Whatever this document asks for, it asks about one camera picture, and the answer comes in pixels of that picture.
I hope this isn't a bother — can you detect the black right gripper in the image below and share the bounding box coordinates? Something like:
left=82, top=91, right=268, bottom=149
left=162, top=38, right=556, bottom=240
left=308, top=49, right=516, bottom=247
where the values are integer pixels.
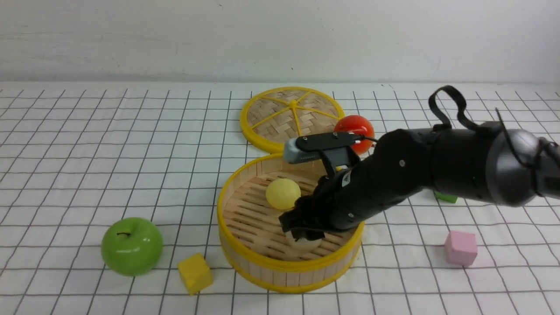
left=280, top=155, right=423, bottom=241

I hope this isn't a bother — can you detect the yellow bun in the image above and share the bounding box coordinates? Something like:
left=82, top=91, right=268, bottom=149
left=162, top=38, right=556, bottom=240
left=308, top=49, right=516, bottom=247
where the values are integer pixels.
left=265, top=178, right=301, bottom=211

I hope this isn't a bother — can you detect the beige bun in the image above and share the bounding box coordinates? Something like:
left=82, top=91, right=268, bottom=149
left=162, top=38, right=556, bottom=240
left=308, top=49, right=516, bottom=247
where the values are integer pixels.
left=286, top=231, right=322, bottom=252

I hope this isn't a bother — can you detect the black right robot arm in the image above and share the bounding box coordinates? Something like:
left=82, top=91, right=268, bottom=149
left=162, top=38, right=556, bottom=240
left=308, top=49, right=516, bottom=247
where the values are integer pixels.
left=279, top=85, right=560, bottom=241

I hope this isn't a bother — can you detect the bamboo steamer tray yellow rim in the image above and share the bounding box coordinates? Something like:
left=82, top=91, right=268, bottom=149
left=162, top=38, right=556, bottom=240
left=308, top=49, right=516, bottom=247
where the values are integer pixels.
left=217, top=154, right=364, bottom=294

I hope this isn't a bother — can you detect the woven bamboo steamer lid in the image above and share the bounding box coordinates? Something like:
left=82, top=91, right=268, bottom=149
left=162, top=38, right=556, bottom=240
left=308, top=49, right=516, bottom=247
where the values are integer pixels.
left=240, top=87, right=345, bottom=154

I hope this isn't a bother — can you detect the red tomato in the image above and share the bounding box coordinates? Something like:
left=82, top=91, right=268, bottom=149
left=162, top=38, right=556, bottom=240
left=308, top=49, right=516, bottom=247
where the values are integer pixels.
left=334, top=115, right=375, bottom=156

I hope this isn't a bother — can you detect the yellow cube block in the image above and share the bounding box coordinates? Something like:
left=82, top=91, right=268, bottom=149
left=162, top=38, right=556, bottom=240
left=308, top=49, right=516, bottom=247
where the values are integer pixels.
left=177, top=253, right=213, bottom=295

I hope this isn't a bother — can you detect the green cube block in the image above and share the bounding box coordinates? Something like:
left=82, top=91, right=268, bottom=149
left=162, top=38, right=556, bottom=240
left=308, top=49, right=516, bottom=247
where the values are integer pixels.
left=434, top=191, right=458, bottom=203

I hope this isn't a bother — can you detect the pink cube block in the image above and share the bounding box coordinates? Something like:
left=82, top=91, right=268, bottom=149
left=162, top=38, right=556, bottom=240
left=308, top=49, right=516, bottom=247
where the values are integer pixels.
left=444, top=231, right=478, bottom=266

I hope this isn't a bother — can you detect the green apple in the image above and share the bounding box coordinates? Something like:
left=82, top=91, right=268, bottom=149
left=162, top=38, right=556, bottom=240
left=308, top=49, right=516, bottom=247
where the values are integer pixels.
left=101, top=217, right=163, bottom=277

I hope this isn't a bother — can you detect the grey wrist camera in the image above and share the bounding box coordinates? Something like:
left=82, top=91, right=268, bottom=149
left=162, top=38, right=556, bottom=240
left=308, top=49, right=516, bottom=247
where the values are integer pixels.
left=283, top=132, right=366, bottom=177

